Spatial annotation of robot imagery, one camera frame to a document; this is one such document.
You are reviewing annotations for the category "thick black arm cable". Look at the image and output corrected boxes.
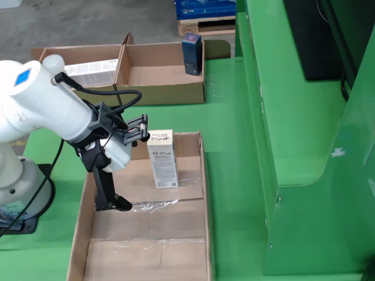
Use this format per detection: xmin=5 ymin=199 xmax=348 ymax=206
xmin=53 ymin=72 xmax=143 ymax=116

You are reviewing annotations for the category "wooden pallet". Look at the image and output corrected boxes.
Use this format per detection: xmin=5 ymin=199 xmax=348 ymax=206
xmin=177 ymin=16 xmax=237 ymax=38

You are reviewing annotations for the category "green metal shelf unit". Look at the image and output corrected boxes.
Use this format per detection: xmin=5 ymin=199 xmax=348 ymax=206
xmin=234 ymin=0 xmax=375 ymax=277

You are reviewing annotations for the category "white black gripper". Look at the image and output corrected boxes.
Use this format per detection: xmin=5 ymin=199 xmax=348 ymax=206
xmin=70 ymin=136 xmax=133 ymax=213

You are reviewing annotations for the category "white grey printed carton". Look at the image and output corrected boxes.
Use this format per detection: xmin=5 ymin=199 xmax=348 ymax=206
xmin=64 ymin=58 xmax=120 ymax=88

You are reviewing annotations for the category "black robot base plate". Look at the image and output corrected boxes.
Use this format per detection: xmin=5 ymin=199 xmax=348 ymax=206
xmin=0 ymin=163 xmax=56 ymax=235

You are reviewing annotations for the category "dark blue product box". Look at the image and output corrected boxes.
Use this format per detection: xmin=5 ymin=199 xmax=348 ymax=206
xmin=181 ymin=32 xmax=203 ymax=77

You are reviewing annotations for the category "black monitor cable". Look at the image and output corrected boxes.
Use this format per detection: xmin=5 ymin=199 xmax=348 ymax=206
xmin=339 ymin=68 xmax=352 ymax=102

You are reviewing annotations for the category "white hand cream box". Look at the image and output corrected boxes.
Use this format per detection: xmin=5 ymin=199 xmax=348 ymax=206
xmin=146 ymin=129 xmax=179 ymax=190

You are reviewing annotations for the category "shallow cardboard tray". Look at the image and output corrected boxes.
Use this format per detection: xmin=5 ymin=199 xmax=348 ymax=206
xmin=66 ymin=131 xmax=216 ymax=281

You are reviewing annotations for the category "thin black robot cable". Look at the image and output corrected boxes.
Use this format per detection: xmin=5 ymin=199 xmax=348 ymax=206
xmin=0 ymin=139 xmax=64 ymax=238

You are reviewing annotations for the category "blue wire mesh cage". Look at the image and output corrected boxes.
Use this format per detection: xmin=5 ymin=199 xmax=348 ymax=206
xmin=175 ymin=0 xmax=237 ymax=21

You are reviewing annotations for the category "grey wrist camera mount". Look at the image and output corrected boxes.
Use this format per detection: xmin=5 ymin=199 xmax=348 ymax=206
xmin=89 ymin=101 xmax=151 ymax=148

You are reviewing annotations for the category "black monitor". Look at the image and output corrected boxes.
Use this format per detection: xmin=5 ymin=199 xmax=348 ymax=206
xmin=282 ymin=0 xmax=352 ymax=82

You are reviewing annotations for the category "white bottle red teal label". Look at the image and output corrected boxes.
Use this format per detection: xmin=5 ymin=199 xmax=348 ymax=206
xmin=42 ymin=54 xmax=66 ymax=76

